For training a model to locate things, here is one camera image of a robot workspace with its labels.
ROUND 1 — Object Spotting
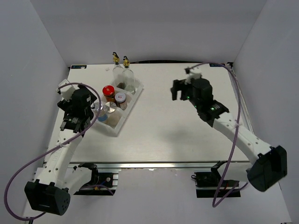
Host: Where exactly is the blue label sago jar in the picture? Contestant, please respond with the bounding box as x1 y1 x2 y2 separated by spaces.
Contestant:
93 102 108 123

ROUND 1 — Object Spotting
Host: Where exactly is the red lid sauce jar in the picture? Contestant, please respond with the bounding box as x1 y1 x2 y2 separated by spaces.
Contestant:
102 85 115 103

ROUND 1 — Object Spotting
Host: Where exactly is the steel lid white grain jar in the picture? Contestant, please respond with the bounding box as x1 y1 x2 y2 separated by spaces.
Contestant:
104 102 118 126

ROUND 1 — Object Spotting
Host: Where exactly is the grey lid spice jar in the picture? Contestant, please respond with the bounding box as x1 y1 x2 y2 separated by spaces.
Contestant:
114 92 127 110

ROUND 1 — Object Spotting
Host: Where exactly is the clear glass oil bottle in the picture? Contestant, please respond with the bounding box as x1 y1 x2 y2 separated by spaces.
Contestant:
122 56 135 95

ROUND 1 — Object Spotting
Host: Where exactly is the glass bottle dark sauce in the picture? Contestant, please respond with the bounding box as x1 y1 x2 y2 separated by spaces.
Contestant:
113 52 125 90

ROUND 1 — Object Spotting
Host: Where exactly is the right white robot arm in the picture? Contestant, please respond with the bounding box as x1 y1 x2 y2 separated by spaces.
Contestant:
171 78 287 192

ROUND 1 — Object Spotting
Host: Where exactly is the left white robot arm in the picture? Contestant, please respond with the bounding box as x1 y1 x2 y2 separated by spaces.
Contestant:
24 84 99 216

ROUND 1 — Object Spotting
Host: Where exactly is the white condiment rack tray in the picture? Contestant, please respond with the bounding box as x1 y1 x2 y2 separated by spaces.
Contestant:
93 78 144 136

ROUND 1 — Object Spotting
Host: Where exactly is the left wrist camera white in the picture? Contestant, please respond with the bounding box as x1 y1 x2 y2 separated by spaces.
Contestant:
56 79 76 102

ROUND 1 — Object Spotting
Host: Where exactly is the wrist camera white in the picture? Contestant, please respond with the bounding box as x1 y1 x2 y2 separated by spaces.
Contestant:
56 79 76 102
185 67 202 84

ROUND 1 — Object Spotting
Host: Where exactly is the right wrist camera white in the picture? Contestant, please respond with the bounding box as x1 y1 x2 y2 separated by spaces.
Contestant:
185 67 202 84

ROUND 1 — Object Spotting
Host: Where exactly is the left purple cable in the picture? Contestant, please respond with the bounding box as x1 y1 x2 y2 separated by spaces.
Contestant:
3 82 115 221

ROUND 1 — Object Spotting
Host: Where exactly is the aluminium table frame rail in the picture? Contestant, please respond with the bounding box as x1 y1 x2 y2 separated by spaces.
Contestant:
225 62 254 133

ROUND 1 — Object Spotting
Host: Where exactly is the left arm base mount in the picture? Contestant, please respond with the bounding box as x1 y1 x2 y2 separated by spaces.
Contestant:
73 163 118 196

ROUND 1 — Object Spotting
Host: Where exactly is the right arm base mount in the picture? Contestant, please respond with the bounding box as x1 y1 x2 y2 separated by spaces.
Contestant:
190 161 241 199

